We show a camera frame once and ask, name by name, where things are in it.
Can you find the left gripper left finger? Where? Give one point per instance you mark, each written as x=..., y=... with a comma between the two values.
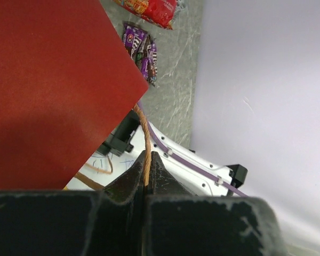
x=75, y=222

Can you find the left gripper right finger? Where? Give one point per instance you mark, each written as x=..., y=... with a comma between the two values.
x=180, y=223

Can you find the red paper bag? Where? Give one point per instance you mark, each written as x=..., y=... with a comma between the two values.
x=66, y=81

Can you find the purple candy packet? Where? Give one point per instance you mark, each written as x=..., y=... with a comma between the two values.
x=132, y=38
x=147, y=59

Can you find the red candy snack bag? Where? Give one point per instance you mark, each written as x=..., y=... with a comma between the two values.
x=157, y=12

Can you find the silver foil snack packet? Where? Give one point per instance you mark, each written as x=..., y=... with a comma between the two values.
x=180, y=5

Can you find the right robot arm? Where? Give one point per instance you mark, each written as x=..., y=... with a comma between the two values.
x=199, y=176

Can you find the small whiteboard orange frame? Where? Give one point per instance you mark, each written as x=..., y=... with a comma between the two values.
x=100, y=169

